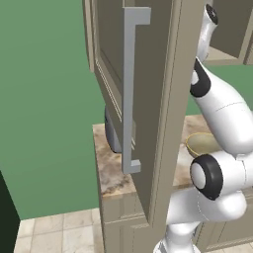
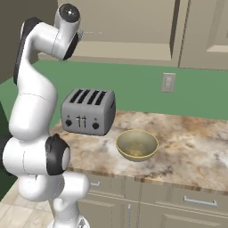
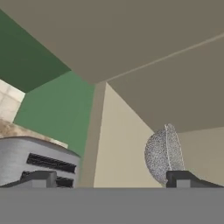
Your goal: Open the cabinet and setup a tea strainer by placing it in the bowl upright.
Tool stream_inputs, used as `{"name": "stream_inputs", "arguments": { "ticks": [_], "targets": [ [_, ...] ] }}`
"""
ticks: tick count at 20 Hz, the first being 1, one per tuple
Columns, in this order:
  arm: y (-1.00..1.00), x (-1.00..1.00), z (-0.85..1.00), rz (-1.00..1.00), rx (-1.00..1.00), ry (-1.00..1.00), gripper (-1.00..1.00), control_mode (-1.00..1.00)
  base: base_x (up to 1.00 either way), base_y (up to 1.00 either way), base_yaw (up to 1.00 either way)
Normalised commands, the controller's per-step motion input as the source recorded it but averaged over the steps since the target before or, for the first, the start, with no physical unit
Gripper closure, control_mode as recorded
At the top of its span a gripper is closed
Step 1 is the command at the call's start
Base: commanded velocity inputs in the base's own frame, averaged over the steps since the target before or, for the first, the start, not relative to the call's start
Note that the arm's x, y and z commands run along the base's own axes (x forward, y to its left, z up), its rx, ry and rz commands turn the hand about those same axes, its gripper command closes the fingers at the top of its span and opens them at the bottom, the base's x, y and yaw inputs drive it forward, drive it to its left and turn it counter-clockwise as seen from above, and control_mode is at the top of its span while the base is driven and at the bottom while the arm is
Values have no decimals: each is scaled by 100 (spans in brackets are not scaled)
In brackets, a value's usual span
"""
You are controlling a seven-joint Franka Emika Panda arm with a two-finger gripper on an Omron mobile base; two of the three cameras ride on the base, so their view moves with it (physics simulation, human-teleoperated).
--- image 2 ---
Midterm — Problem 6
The beige base cabinet door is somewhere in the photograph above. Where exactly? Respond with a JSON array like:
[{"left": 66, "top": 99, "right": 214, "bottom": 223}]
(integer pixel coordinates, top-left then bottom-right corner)
[
  {"left": 49, "top": 198, "right": 141, "bottom": 228},
  {"left": 136, "top": 202, "right": 228, "bottom": 228}
]

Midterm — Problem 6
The grey four-slot toaster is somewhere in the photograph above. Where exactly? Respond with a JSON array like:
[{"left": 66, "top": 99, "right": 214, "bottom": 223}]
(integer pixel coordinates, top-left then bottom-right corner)
[{"left": 61, "top": 87, "right": 117, "bottom": 137}]

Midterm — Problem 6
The grey wall outlet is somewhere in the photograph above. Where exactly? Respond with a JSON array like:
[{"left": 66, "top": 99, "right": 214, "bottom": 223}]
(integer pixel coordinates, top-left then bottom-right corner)
[{"left": 161, "top": 72, "right": 177, "bottom": 94}]

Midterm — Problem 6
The beige drawer front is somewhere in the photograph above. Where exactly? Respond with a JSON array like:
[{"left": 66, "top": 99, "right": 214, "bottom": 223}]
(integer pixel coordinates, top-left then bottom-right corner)
[
  {"left": 139, "top": 181, "right": 228, "bottom": 215},
  {"left": 84, "top": 174, "right": 143, "bottom": 200}
]

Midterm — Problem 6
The olive yellow-rimmed bowl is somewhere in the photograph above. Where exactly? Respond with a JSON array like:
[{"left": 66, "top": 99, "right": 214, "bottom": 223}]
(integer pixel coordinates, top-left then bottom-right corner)
[{"left": 115, "top": 129, "right": 159, "bottom": 163}]

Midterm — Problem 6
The silver cabinet door handle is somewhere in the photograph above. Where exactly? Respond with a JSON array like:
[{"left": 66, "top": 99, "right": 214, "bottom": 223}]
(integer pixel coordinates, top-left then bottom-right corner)
[{"left": 126, "top": 203, "right": 132, "bottom": 228}]

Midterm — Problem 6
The beige wall cabinet door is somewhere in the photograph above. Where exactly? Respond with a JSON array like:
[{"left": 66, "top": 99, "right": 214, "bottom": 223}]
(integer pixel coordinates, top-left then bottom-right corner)
[
  {"left": 179, "top": 0, "right": 228, "bottom": 71},
  {"left": 37, "top": 0, "right": 189, "bottom": 68}
]

